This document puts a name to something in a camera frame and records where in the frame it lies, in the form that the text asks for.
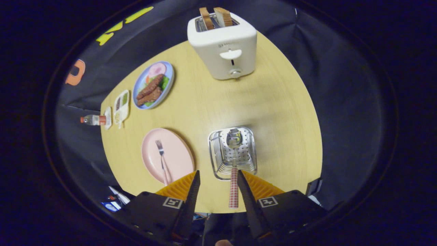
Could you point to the black backdrop cloth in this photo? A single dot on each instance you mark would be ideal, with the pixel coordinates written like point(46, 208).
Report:
point(348, 119)

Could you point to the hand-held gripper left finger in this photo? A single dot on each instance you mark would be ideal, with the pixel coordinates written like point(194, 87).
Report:
point(191, 205)

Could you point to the white toaster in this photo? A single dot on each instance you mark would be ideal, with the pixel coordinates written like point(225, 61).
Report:
point(225, 44)

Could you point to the toasted bread slice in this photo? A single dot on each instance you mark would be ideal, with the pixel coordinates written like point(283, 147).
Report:
point(206, 18)
point(223, 16)

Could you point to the pink plate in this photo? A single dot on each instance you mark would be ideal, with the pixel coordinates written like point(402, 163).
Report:
point(177, 153)

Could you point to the white square coaster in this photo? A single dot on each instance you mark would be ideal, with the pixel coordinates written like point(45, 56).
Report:
point(108, 118)

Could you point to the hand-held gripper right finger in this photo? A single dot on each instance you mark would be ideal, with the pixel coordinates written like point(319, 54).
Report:
point(247, 205)

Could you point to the pink ham slice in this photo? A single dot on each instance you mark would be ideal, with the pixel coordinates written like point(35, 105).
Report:
point(157, 70)

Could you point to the white divided condiment tray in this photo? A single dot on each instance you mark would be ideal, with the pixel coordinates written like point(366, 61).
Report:
point(122, 109)

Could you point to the clear bottle with red cap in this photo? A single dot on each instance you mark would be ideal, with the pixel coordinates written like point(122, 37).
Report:
point(94, 120)

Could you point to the white board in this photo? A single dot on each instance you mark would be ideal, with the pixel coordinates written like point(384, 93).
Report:
point(120, 195)

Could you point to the blue plate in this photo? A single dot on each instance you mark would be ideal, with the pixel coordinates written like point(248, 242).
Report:
point(163, 95)

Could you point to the black box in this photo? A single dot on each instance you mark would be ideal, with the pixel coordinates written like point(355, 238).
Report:
point(314, 187)

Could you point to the brown sausage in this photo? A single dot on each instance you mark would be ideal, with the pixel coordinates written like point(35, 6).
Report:
point(150, 86)
point(151, 96)

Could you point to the blue lit screen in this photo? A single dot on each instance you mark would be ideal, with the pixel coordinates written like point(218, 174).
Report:
point(110, 206)

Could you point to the green lettuce leaf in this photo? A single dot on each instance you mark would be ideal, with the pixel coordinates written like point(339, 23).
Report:
point(165, 82)

